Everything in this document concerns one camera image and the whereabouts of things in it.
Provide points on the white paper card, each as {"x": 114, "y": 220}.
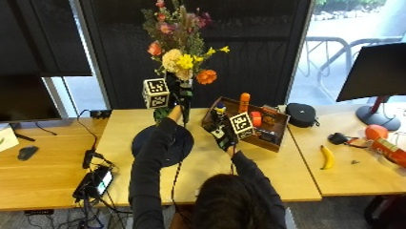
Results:
{"x": 7, "y": 139}

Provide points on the yellow banana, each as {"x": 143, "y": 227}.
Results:
{"x": 328, "y": 157}

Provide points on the grey metal bicycle rack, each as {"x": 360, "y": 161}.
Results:
{"x": 335, "y": 54}

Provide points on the black device with lit screen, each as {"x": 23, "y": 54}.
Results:
{"x": 95, "y": 183}

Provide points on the black monitor with red stand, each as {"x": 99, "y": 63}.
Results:
{"x": 376, "y": 71}

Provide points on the black socket box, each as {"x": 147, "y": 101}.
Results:
{"x": 101, "y": 114}

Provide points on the person's left hand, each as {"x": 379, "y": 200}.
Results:
{"x": 182, "y": 92}

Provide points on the mixed flower bouquet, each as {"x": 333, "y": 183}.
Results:
{"x": 180, "y": 47}

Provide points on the the person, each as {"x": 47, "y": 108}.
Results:
{"x": 267, "y": 203}

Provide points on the white marker cube on glove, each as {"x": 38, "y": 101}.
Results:
{"x": 242, "y": 125}
{"x": 156, "y": 93}

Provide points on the white marker cube on right glove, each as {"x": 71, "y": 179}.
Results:
{"x": 242, "y": 125}

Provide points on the red cup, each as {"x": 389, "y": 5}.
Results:
{"x": 256, "y": 119}

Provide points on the black power strip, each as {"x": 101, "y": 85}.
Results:
{"x": 39, "y": 212}

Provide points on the small grey piece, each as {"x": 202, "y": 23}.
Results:
{"x": 355, "y": 162}

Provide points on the orange bottle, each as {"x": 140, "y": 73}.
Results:
{"x": 244, "y": 102}

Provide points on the person's right hand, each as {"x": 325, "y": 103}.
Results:
{"x": 222, "y": 132}

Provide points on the orange printed packet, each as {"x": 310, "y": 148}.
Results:
{"x": 270, "y": 117}

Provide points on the black headphone case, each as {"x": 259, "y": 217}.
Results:
{"x": 300, "y": 115}

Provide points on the brown wooden box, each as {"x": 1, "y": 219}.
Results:
{"x": 271, "y": 140}

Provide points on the white marker cube on left glove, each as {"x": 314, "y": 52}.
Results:
{"x": 156, "y": 93}

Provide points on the dark blue round mat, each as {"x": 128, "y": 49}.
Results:
{"x": 180, "y": 148}

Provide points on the black computer mouse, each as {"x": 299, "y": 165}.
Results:
{"x": 27, "y": 152}

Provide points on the blue and yellow toy figure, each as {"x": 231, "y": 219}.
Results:
{"x": 220, "y": 107}

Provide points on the red cylindrical can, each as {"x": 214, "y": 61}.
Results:
{"x": 392, "y": 151}

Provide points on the black window blind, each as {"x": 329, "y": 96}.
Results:
{"x": 254, "y": 47}

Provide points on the black power adapter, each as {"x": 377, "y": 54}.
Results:
{"x": 89, "y": 158}

